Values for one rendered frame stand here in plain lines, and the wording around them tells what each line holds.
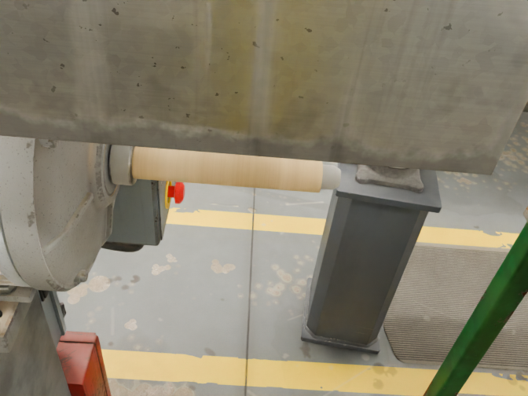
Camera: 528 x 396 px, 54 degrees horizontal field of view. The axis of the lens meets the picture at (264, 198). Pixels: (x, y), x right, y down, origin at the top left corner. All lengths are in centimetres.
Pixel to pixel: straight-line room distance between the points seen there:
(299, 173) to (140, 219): 40
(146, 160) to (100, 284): 156
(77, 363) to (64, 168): 73
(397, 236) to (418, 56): 124
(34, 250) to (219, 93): 22
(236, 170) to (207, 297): 150
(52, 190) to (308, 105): 23
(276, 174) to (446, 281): 178
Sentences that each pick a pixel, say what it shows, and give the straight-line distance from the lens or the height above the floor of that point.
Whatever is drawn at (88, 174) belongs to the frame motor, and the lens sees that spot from 48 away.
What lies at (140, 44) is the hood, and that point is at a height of 145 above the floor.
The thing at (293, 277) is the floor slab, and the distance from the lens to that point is 205.
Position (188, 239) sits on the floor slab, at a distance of 216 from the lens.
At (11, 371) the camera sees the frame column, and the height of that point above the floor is 89.
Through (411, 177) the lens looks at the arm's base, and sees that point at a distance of 144.
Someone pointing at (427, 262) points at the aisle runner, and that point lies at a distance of 226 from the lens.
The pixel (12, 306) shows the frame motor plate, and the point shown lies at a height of 112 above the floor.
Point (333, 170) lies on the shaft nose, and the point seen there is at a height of 126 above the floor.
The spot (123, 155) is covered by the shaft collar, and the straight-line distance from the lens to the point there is 50.
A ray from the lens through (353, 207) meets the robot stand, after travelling 142.
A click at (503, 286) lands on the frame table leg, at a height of 74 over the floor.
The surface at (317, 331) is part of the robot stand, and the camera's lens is 186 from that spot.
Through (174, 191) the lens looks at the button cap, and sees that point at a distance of 88.
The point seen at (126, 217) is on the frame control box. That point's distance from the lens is 84.
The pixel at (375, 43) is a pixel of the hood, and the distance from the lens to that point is 27.
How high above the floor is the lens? 157
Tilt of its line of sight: 42 degrees down
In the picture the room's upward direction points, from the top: 7 degrees clockwise
